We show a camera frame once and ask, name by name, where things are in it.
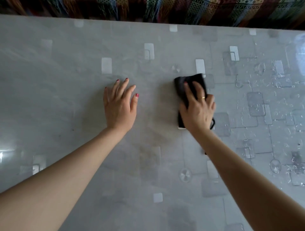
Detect person's right hand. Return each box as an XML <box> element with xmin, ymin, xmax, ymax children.
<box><xmin>179</xmin><ymin>81</ymin><xmax>217</xmax><ymax>134</ymax></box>

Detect person's left hand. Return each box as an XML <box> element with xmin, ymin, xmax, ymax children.
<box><xmin>103</xmin><ymin>78</ymin><xmax>139</xmax><ymax>134</ymax></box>

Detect black cleaning cloth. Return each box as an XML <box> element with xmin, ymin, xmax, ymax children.
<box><xmin>174</xmin><ymin>73</ymin><xmax>216</xmax><ymax>130</ymax></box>

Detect person's right forearm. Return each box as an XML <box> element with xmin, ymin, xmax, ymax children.
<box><xmin>191</xmin><ymin>129</ymin><xmax>305</xmax><ymax>231</ymax></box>

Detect person's left forearm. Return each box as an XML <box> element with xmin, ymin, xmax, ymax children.
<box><xmin>0</xmin><ymin>127</ymin><xmax>127</xmax><ymax>231</ymax></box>

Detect grey patterned plastic tablecloth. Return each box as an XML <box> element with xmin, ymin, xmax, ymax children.
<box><xmin>0</xmin><ymin>14</ymin><xmax>305</xmax><ymax>231</ymax></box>

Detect colourful patterned woven fabric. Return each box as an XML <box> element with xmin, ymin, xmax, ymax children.
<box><xmin>0</xmin><ymin>0</ymin><xmax>305</xmax><ymax>30</ymax></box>

